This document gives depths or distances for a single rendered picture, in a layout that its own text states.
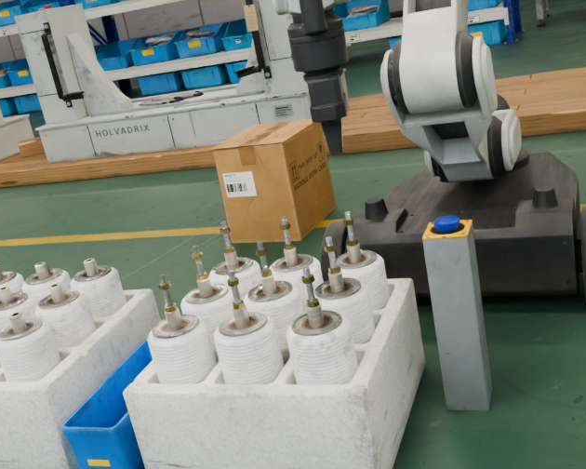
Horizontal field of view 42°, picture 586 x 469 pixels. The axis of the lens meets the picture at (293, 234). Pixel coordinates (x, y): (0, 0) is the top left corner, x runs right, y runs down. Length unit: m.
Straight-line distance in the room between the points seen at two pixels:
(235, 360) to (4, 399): 0.44
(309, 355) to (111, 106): 2.94
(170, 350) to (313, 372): 0.23
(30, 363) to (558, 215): 1.01
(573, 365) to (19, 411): 0.96
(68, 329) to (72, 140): 2.50
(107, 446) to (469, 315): 0.61
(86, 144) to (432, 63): 2.63
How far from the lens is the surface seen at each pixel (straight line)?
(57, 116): 3.99
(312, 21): 1.16
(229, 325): 1.17
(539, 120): 3.00
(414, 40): 1.48
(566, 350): 1.49
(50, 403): 1.34
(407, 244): 1.58
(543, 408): 1.33
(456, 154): 1.70
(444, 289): 1.23
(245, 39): 6.26
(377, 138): 3.12
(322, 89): 1.20
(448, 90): 1.44
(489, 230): 1.55
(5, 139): 4.59
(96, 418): 1.40
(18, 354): 1.37
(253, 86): 3.51
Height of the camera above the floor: 0.73
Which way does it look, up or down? 19 degrees down
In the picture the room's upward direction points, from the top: 11 degrees counter-clockwise
